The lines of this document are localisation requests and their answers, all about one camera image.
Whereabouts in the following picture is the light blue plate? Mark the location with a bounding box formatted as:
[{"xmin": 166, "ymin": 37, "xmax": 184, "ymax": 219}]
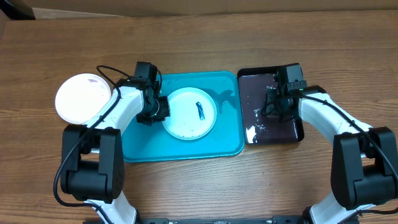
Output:
[{"xmin": 162, "ymin": 87, "xmax": 217, "ymax": 140}]

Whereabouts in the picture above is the pink white plate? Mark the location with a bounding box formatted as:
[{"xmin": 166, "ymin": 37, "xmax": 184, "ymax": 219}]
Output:
[{"xmin": 55, "ymin": 73, "xmax": 111, "ymax": 124}]

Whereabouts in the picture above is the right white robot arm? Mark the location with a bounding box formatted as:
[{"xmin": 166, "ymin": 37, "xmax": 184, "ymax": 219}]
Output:
[{"xmin": 261, "ymin": 63, "xmax": 397, "ymax": 223}]

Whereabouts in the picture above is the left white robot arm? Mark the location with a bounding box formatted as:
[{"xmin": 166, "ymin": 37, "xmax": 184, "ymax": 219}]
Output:
[{"xmin": 53, "ymin": 62, "xmax": 170, "ymax": 223}]

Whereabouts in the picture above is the teal plastic tray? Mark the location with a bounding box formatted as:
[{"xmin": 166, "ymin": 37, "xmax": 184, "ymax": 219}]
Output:
[{"xmin": 122, "ymin": 71, "xmax": 244, "ymax": 162}]

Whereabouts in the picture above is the black rectangular tray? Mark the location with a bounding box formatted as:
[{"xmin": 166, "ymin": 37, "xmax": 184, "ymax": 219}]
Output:
[{"xmin": 238, "ymin": 63, "xmax": 304, "ymax": 145}]

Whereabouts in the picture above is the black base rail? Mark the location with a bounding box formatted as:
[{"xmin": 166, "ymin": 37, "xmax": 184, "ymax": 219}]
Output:
[{"xmin": 83, "ymin": 214, "xmax": 360, "ymax": 224}]

